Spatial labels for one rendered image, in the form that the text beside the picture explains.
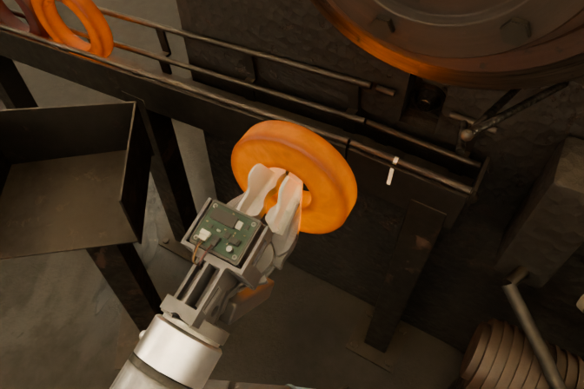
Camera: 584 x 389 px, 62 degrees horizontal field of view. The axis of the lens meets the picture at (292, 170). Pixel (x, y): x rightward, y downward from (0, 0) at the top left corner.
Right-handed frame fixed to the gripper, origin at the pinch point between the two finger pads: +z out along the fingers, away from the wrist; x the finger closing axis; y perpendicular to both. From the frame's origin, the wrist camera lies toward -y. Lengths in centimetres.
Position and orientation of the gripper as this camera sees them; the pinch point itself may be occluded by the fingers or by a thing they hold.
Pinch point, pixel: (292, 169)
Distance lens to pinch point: 56.1
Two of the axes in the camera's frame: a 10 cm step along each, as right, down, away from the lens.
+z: 4.8, -8.2, 3.2
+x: -8.7, -3.8, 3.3
